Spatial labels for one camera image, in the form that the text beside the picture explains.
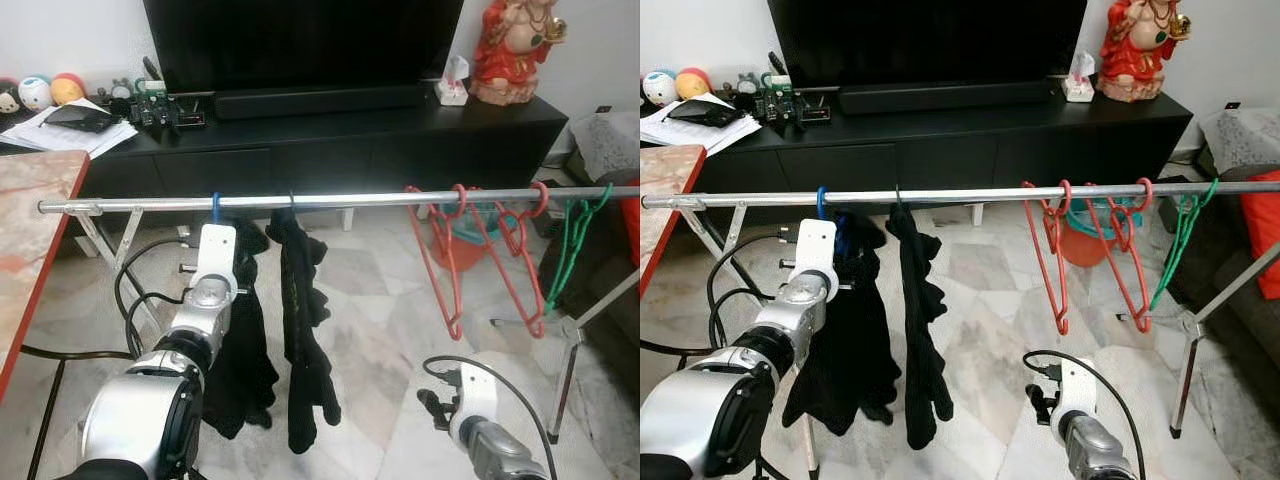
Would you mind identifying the red plastic hanger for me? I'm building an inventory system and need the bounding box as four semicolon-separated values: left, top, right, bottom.
465;180;551;340
1021;180;1074;337
1084;177;1155;334
404;183;469;342

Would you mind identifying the black printed t-shirt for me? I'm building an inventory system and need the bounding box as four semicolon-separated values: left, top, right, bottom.
781;211;904;437
198;218;281;441
264;207;343;456
884;202;955;452

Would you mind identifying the green plastic hanger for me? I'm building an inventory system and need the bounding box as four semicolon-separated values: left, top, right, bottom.
1149;178;1222;312
544;182;615;314

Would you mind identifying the orange plastic bin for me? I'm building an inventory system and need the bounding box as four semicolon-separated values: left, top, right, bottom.
1058;225;1113;269
430;228;491;273

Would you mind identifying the silver clothes rack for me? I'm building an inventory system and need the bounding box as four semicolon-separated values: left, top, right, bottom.
38;183;641;446
640;178;1280;480

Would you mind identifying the black TV console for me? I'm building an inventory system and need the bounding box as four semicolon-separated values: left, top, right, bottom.
0;93;569;229
688;88;1195;219

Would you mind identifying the grey speckled cushion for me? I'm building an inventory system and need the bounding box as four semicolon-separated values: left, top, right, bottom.
1198;105;1280;182

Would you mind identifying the red fortune god figurine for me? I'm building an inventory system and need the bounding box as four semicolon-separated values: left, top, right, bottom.
1096;0;1194;104
468;0;569;107

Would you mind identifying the black television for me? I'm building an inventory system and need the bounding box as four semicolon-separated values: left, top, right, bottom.
143;0;466;96
767;0;1089;90

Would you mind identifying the black desk tray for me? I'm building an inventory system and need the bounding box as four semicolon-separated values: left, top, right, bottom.
138;93;209;129
763;88;834;124

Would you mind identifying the white round plush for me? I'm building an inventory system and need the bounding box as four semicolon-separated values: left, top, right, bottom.
18;75;53;111
643;70;679;106

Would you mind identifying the black wallet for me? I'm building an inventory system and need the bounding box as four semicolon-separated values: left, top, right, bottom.
43;104;117;134
667;99;742;129

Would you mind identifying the orange round plush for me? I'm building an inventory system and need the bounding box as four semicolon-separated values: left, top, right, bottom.
50;72;87;106
675;67;713;101

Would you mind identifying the green and white mug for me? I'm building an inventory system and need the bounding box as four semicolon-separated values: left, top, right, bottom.
760;52;796;101
135;57;171;106

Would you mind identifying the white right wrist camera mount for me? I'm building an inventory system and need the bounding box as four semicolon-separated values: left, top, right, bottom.
1050;356;1100;438
445;361;500;443

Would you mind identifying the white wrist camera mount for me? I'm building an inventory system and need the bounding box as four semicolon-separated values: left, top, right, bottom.
445;361;500;443
794;218;840;302
190;223;240;303
1050;356;1100;438

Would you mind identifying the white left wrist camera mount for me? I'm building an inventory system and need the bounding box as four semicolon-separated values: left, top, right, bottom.
190;223;240;303
794;218;840;302

